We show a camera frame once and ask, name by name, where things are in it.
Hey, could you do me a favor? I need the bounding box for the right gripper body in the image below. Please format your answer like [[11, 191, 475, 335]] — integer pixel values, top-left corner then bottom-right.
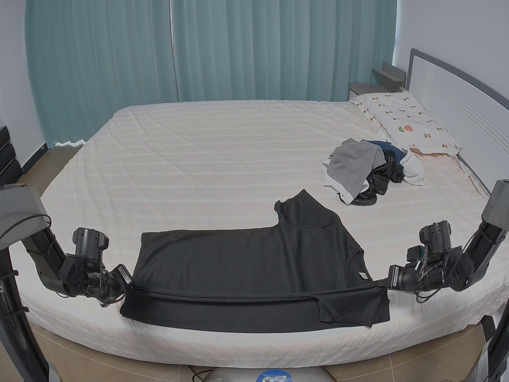
[[388, 264, 425, 294]]

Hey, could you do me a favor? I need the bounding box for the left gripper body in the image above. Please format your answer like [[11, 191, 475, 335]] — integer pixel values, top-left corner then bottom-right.
[[88, 264, 135, 308]]

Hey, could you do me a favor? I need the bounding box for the black T-shirt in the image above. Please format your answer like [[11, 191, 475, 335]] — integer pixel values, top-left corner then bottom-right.
[[119, 189, 391, 333]]

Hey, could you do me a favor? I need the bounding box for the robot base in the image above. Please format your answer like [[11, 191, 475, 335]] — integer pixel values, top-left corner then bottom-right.
[[191, 366, 331, 382]]

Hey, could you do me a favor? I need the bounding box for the pile of clothes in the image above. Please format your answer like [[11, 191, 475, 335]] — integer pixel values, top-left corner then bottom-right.
[[321, 137, 425, 206]]

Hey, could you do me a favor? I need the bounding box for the bed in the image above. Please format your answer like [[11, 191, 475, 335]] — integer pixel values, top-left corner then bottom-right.
[[18, 48, 509, 368]]

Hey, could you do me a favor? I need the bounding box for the white printed pillow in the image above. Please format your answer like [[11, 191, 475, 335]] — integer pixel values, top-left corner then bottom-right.
[[350, 91, 463, 155]]

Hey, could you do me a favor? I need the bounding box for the black chest of drawers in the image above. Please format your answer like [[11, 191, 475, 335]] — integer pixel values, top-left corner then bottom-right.
[[0, 125, 23, 187]]

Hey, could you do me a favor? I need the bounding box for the grey bedside table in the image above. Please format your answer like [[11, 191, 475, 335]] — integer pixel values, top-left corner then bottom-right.
[[349, 61, 406, 97]]

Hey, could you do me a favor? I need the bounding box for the blue-green curtain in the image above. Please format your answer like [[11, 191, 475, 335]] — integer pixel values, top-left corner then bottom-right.
[[25, 0, 179, 147], [169, 0, 399, 103]]

